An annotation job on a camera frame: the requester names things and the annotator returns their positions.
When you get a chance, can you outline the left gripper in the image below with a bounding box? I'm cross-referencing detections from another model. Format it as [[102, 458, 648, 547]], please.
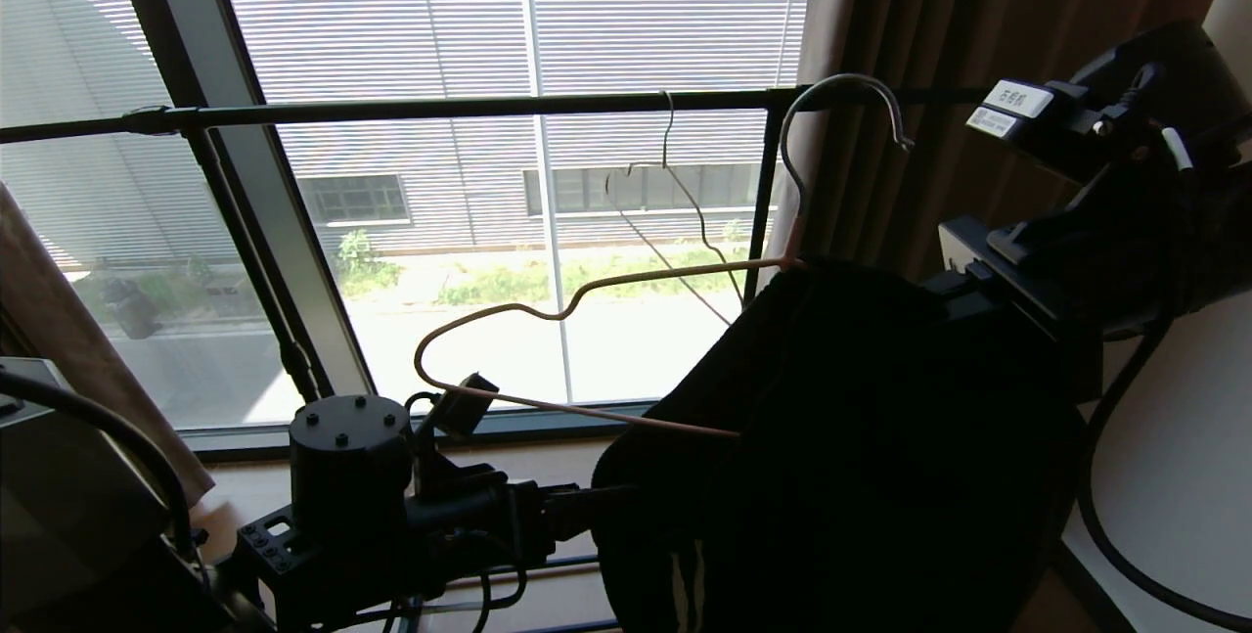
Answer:
[[406, 481, 554, 570]]

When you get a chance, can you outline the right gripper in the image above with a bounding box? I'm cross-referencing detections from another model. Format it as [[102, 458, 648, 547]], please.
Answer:
[[939, 220, 1106, 399]]

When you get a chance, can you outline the black garment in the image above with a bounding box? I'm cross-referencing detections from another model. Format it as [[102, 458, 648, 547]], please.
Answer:
[[592, 256, 1089, 633]]

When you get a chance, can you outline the pink clothes hanger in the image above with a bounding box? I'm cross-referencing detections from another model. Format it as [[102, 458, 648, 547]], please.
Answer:
[[604, 90, 746, 326], [414, 73, 916, 441]]

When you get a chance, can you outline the black clothes rack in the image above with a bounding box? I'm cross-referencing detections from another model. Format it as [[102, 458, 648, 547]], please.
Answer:
[[0, 85, 989, 633]]

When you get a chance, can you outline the brown curtain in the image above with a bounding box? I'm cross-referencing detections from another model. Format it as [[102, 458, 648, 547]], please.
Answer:
[[763, 0, 1243, 287], [0, 181, 216, 507]]

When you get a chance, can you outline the window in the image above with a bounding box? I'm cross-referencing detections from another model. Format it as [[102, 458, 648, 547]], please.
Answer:
[[0, 0, 818, 440]]

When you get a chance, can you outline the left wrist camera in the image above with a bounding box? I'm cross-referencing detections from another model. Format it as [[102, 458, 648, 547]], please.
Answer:
[[419, 372, 502, 440]]

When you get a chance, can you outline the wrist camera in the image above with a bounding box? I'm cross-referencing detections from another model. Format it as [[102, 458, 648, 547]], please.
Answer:
[[419, 372, 502, 440], [966, 20, 1229, 267]]

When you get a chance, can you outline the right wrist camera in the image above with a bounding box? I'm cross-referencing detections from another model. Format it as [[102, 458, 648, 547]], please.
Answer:
[[966, 20, 1229, 267]]

